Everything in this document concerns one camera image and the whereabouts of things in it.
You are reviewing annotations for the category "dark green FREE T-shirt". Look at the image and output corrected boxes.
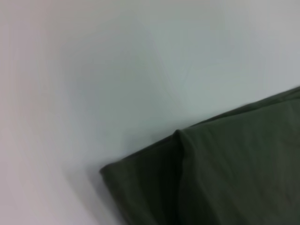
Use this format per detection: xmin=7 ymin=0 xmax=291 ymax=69
xmin=99 ymin=86 xmax=300 ymax=225

